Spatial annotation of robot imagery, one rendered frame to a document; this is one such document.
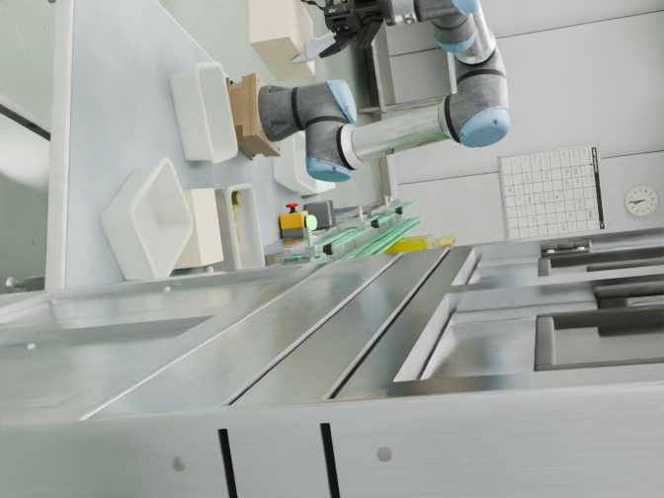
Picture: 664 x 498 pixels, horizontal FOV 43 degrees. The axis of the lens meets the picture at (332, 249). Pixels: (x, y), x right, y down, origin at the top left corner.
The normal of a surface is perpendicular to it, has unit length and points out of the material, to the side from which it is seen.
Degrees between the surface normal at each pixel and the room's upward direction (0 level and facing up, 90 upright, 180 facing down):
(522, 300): 90
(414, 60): 90
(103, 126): 0
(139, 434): 90
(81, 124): 0
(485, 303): 90
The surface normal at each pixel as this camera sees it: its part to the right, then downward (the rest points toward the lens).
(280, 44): 0.04, 0.96
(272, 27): -0.26, -0.25
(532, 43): -0.24, 0.13
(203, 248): 0.96, -0.11
